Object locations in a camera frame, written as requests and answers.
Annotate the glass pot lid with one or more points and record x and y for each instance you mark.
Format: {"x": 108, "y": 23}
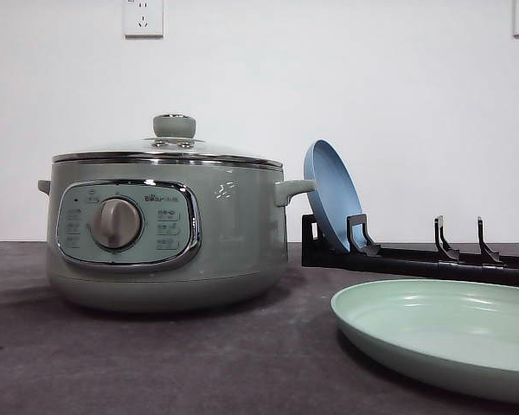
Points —
{"x": 173, "y": 140}

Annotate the green plate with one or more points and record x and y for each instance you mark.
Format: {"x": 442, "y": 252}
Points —
{"x": 456, "y": 333}

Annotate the blue plate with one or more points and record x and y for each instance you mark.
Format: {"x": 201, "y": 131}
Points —
{"x": 335, "y": 195}

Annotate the green electric steamer pot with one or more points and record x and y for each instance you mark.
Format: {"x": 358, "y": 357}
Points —
{"x": 167, "y": 223}

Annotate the black dish rack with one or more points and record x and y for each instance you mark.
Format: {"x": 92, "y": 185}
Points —
{"x": 363, "y": 252}

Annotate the white wall socket left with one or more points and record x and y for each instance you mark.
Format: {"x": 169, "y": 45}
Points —
{"x": 143, "y": 19}

